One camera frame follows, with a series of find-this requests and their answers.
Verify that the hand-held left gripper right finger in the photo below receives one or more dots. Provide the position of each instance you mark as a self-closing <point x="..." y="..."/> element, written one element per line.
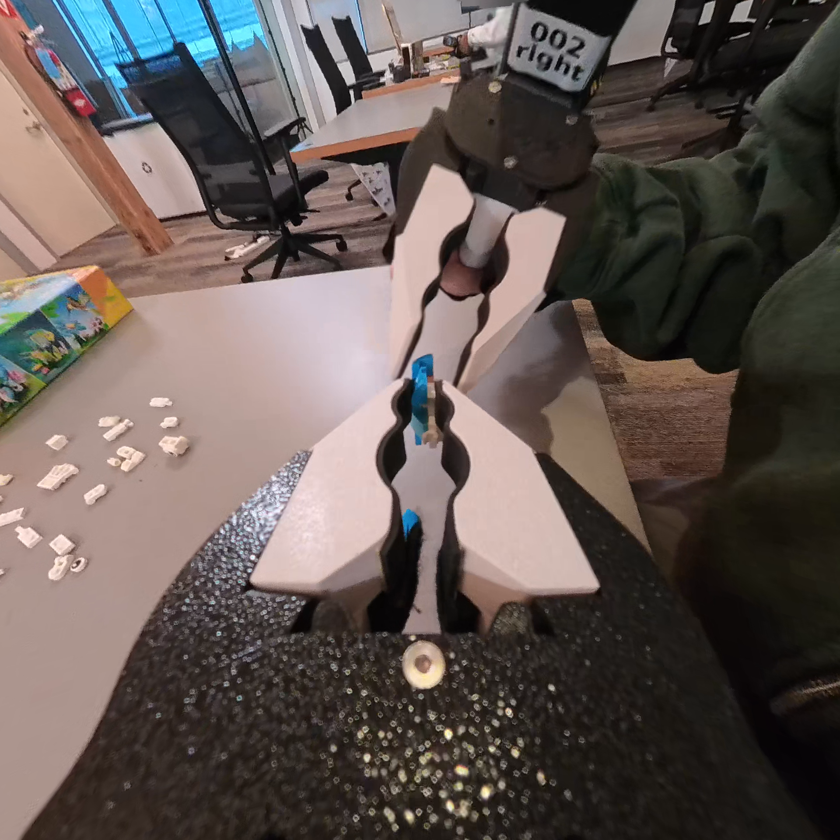
<point x="518" y="525"/>

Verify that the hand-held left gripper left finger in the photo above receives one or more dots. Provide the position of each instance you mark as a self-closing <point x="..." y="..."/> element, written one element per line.
<point x="328" y="525"/>

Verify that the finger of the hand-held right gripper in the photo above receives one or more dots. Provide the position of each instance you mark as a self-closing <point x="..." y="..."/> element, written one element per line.
<point x="525" y="275"/>
<point x="417" y="249"/>

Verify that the blue and tan lego assembly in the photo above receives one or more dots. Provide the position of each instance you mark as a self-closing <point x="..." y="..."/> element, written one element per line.
<point x="420" y="400"/>

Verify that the person's right forearm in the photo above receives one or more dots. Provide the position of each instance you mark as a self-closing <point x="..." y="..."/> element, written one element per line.
<point x="656" y="262"/>

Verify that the pile of white lego pieces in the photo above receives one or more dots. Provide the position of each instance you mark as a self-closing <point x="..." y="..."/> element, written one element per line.
<point x="118" y="453"/>

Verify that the colourful lego box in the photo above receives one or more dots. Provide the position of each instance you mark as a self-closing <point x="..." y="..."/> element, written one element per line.
<point x="52" y="328"/>

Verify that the person's right hand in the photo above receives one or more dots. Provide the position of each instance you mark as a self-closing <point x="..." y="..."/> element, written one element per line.
<point x="463" y="281"/>

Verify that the white patterned bag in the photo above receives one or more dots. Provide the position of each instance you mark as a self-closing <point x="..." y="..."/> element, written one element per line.
<point x="377" y="187"/>

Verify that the grey table with wooden edge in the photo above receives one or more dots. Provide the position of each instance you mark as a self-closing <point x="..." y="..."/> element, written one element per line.
<point x="374" y="121"/>

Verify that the white power strip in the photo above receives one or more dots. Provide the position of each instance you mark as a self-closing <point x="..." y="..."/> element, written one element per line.
<point x="248" y="247"/>

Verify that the black high-back chair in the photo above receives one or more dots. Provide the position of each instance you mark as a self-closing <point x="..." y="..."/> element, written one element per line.
<point x="328" y="65"/>
<point x="358" y="49"/>

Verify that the group of black chairs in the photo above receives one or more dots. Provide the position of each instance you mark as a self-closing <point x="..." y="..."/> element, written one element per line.
<point x="709" y="52"/>

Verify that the large black office chair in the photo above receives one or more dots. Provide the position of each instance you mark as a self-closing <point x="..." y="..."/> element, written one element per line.
<point x="223" y="170"/>

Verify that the white cabinet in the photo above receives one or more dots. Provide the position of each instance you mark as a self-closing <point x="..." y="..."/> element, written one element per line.
<point x="164" y="170"/>

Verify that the person's dark green hoodie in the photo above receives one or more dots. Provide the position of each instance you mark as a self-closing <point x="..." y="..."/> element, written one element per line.
<point x="787" y="525"/>

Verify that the red fire extinguisher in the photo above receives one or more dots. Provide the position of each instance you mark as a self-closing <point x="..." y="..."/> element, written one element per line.
<point x="75" y="98"/>

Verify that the beige door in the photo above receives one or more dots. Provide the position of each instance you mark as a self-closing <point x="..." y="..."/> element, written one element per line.
<point x="46" y="184"/>

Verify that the wooden post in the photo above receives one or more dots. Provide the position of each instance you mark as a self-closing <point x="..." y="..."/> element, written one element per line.
<point x="98" y="170"/>

